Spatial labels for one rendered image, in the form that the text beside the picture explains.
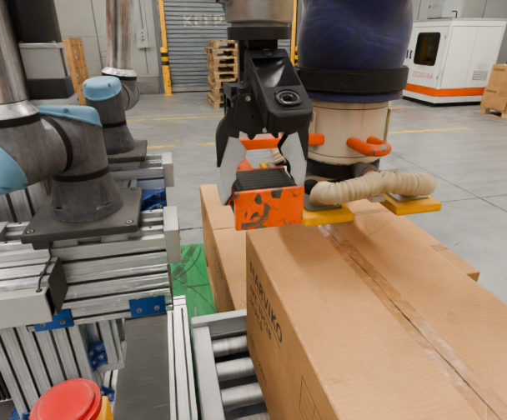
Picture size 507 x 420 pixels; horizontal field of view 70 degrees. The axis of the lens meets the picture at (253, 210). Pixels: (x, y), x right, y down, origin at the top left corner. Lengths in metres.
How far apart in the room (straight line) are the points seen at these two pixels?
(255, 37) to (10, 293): 0.66
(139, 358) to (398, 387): 1.23
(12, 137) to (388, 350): 0.69
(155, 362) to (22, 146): 1.12
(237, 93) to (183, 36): 10.01
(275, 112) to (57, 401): 0.38
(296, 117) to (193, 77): 10.16
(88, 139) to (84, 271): 0.30
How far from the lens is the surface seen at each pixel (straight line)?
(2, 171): 0.71
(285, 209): 0.45
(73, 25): 10.70
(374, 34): 0.72
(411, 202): 0.79
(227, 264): 1.52
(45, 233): 0.84
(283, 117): 0.35
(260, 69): 0.40
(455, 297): 0.81
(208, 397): 1.01
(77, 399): 0.48
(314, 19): 0.74
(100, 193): 0.85
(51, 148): 0.76
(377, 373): 0.61
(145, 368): 1.63
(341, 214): 0.70
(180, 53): 10.44
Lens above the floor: 1.40
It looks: 26 degrees down
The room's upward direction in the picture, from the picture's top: straight up
